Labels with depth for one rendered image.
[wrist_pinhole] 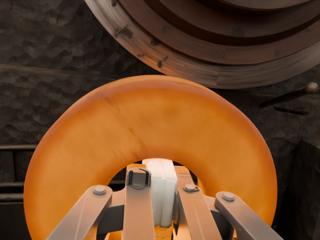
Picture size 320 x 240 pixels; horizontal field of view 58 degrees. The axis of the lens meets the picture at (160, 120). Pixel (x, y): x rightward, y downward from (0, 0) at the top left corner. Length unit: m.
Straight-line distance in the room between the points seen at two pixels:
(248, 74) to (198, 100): 0.28
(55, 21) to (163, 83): 0.43
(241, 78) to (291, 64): 0.07
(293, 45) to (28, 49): 0.44
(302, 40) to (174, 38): 0.17
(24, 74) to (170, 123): 0.40
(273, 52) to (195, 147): 0.28
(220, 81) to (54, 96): 0.28
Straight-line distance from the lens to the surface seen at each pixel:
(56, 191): 0.18
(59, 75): 0.52
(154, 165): 0.16
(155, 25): 0.39
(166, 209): 0.16
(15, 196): 0.49
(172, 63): 0.41
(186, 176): 0.17
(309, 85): 0.37
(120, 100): 0.16
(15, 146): 0.55
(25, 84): 0.53
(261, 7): 0.35
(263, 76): 0.44
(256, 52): 0.42
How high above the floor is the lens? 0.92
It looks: 12 degrees down
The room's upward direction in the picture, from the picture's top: 6 degrees clockwise
